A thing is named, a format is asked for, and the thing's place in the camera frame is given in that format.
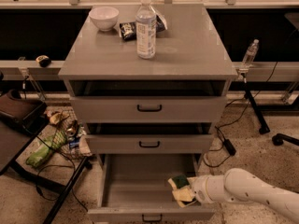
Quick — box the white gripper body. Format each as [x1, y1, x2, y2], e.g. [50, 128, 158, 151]
[191, 175, 225, 203]

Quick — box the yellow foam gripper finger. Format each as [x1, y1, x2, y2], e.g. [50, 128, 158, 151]
[172, 187, 196, 207]
[168, 175, 196, 189]

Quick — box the green yellow sponge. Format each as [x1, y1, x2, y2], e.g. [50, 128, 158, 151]
[169, 175, 190, 190]

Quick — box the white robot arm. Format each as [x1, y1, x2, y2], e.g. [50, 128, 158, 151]
[168, 168, 299, 224]

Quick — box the grey bottom drawer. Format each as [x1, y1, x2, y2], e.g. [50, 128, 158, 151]
[88, 154, 214, 223]

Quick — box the grey drawer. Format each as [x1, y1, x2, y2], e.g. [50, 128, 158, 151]
[88, 154, 214, 223]
[86, 123, 213, 154]
[71, 80, 226, 123]

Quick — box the grey middle drawer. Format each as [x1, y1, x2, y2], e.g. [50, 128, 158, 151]
[86, 123, 213, 154]

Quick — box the grey drawer cabinet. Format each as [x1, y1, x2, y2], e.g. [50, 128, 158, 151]
[58, 3, 238, 166]

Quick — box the grey top drawer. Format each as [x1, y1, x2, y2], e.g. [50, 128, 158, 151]
[71, 80, 226, 123]

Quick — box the black stand leg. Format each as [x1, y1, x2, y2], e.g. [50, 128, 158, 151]
[242, 74, 270, 134]

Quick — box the black chair base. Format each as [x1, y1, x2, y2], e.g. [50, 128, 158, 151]
[272, 133, 299, 146]

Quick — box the green chip bag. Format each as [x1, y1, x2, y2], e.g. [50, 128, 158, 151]
[25, 131, 67, 168]

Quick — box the black folding table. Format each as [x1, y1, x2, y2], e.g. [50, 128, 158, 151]
[0, 90, 92, 224]

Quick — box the brown snack packet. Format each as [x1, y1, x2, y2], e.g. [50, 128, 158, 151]
[47, 111, 69, 125]

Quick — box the small bottle on ledge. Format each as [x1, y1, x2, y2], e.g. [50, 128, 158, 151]
[239, 39, 259, 73]

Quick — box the black snack bag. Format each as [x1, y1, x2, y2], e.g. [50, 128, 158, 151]
[120, 15, 167, 41]

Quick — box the clear plastic water bottle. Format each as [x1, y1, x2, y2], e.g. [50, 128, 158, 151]
[135, 0, 156, 59]

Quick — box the black round object on ledge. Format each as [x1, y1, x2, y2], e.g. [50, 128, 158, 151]
[36, 55, 51, 68]

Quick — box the white ceramic bowl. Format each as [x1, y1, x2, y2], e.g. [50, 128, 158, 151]
[89, 7, 119, 32]

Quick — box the black power adapter with cable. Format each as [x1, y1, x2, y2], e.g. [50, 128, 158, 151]
[203, 62, 278, 168]

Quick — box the wire mesh basket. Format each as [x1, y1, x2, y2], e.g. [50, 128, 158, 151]
[53, 110, 92, 160]

